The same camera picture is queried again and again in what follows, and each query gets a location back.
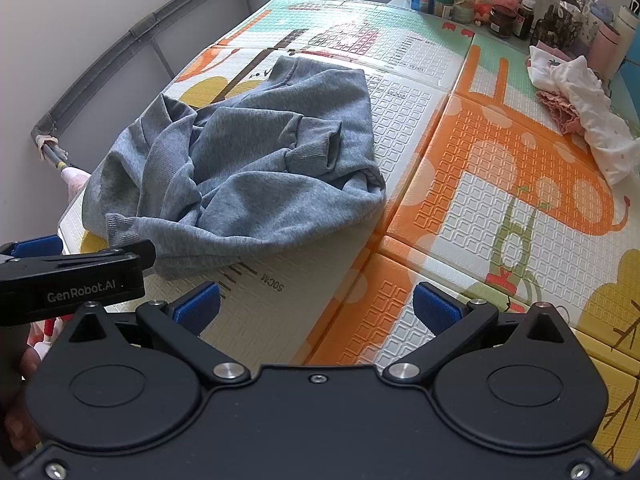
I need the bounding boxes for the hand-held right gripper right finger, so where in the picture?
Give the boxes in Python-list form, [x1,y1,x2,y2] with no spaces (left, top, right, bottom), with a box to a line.
[384,282,576,386]

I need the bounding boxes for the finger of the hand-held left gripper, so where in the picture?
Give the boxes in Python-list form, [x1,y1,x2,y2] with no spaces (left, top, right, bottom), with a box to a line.
[0,234,64,264]
[100,239,157,272]

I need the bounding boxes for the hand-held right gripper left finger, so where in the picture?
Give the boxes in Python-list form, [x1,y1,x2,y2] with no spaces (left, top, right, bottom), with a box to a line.
[65,282,251,387]

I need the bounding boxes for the grey sweatshirt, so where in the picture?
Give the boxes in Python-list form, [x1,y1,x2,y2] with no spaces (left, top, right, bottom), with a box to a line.
[81,55,387,281]

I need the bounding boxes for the person's left hand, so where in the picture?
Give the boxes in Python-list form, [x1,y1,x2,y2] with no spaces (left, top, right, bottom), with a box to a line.
[2,345,45,455]

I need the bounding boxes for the red white toy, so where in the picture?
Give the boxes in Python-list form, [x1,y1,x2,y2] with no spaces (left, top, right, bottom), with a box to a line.
[27,317,69,357]

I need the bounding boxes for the grey rod with pink tip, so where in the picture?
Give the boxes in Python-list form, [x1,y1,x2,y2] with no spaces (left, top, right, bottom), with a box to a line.
[32,132,93,197]

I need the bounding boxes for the printed foam play mat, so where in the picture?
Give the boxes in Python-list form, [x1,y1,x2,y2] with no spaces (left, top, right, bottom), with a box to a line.
[57,0,640,471]

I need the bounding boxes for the grey fabric playpen fence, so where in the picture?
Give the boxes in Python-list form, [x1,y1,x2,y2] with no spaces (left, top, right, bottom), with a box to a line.
[31,0,283,147]

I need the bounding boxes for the pink ruffled garment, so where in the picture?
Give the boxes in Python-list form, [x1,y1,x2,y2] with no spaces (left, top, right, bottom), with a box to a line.
[536,87,586,134]

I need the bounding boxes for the white floral baby garment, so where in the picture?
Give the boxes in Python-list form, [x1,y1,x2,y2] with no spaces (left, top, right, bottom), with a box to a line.
[550,56,640,186]

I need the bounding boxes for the dark glass jar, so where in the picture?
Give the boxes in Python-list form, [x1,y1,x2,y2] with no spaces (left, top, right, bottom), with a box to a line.
[488,6,517,39]

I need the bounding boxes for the brown glass bottle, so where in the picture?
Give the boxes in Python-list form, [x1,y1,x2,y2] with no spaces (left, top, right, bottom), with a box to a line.
[515,0,537,41]

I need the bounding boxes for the dark printed bag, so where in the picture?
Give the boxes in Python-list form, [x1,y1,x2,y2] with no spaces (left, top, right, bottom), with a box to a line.
[531,5,577,50]

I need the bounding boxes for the pink tumbler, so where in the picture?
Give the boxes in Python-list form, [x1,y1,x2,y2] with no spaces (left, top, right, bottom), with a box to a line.
[591,24,622,79]

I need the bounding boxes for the purple printed cup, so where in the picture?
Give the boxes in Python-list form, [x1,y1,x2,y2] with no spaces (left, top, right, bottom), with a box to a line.
[580,1,614,52]

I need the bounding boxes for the white thermos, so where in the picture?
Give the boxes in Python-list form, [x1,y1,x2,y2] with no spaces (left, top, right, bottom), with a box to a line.
[612,4,640,63]

